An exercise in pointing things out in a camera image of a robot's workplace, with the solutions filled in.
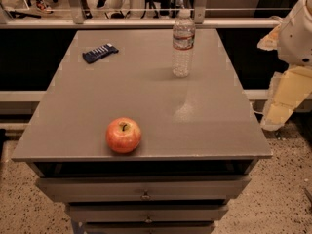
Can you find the grey drawer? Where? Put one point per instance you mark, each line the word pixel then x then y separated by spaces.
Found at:
pixel 73 190
pixel 147 213
pixel 153 228

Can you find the top grey drawer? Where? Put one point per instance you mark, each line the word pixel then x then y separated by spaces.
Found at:
pixel 73 190

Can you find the bottom grey drawer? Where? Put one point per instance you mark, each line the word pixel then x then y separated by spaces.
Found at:
pixel 153 228

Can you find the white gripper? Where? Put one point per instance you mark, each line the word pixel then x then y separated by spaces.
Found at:
pixel 296 42

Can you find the red apple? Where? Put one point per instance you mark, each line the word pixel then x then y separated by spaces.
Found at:
pixel 123 135

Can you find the clear plastic water bottle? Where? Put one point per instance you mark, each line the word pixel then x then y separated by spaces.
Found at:
pixel 183 43

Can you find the blue rxbar blueberry bar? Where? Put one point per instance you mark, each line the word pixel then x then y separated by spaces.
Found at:
pixel 99 53

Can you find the metal railing frame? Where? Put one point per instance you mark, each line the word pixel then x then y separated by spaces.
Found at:
pixel 70 14

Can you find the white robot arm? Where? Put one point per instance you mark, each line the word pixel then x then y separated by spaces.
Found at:
pixel 292 39

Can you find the grey drawer cabinet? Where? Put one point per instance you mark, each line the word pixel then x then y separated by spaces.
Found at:
pixel 200 125

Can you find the middle grey drawer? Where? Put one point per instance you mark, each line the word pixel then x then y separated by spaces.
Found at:
pixel 147 213

